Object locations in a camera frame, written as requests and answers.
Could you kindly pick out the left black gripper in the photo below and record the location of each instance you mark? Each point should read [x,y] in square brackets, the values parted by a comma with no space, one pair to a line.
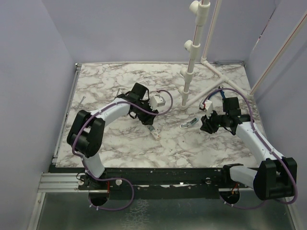
[147,119]

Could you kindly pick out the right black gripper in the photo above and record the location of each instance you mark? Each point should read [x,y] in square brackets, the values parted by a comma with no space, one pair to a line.
[207,124]

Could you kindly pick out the white staple box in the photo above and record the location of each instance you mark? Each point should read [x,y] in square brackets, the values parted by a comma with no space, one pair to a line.
[153,132]

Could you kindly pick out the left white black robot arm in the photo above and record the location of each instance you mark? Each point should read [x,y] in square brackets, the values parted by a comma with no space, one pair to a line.
[87,130]

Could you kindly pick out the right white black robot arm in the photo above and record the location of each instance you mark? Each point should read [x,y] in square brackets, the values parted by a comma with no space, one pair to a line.
[276,175]

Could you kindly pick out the small silver wrench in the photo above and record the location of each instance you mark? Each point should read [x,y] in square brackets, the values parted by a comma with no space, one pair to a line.
[79,104]

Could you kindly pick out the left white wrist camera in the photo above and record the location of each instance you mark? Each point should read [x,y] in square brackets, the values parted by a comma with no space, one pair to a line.
[156,101]

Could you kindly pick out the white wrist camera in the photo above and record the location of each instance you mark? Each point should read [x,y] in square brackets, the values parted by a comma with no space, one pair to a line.
[156,101]
[207,107]

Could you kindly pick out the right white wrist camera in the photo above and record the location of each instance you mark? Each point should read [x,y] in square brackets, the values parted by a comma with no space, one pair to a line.
[207,107]

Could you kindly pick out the blue handled pliers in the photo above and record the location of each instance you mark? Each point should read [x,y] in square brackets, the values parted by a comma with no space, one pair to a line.
[221,92]

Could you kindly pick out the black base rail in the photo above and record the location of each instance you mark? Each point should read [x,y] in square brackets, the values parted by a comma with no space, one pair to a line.
[150,183]

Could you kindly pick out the aluminium extrusion rail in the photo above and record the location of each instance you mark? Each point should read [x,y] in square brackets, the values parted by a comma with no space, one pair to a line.
[58,183]

